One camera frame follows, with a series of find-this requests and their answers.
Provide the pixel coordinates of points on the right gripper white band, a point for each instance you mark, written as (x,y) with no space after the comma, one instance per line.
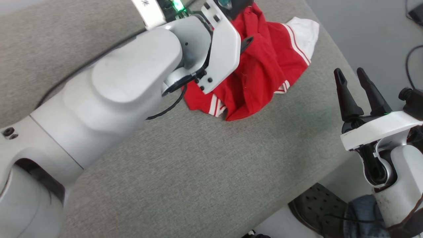
(380,130)

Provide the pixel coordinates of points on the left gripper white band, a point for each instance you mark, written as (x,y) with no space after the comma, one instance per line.
(152,15)

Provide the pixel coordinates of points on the red basketball jersey white sleeves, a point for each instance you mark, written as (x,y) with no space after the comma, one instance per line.
(264,76)

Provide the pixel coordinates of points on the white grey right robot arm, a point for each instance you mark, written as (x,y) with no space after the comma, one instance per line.
(403,178)

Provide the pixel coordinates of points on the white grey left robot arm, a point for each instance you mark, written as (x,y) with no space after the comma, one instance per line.
(115,99)

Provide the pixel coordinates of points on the black floor device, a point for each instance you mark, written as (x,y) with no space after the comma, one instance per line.
(417,16)

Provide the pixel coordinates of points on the blue denim trouser leg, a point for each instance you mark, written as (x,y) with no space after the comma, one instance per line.
(362,215)

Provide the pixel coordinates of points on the black perforated shoe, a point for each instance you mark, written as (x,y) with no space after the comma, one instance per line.
(317,208)

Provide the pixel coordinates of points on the grey fabric sofa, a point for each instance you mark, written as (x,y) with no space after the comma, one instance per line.
(198,165)

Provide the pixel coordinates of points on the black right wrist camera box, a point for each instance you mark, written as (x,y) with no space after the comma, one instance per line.
(413,102)

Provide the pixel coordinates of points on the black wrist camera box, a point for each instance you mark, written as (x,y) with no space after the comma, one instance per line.
(413,102)
(239,8)

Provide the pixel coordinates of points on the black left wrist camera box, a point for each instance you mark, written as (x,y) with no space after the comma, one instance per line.
(239,8)

